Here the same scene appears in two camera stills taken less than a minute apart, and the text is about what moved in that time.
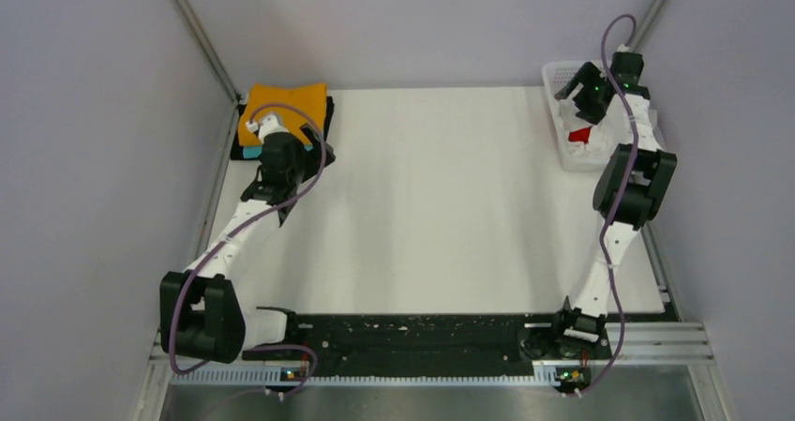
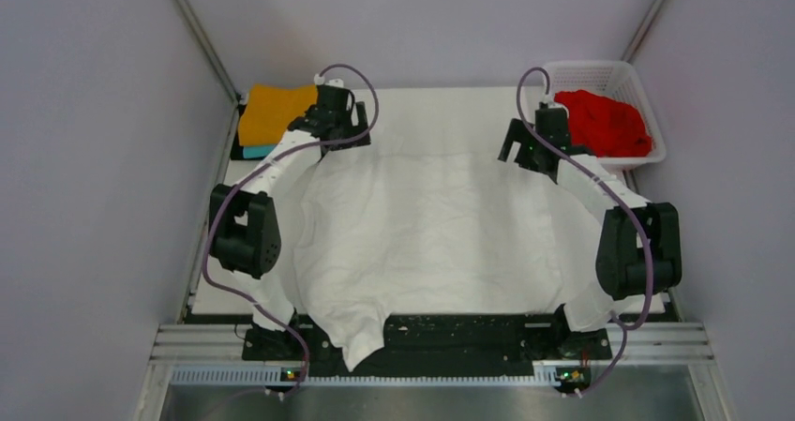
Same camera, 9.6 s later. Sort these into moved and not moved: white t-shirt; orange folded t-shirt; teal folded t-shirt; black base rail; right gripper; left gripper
Moved: left gripper; right gripper; white t-shirt
Not moved: orange folded t-shirt; black base rail; teal folded t-shirt
